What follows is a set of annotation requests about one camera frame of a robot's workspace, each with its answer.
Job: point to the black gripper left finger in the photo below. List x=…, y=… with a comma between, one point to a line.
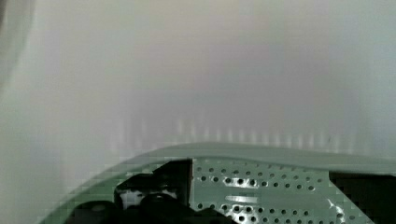
x=173, y=178

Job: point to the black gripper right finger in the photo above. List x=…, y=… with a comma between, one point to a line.
x=375, y=195

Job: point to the green plastic strainer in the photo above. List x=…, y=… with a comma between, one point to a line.
x=231, y=184

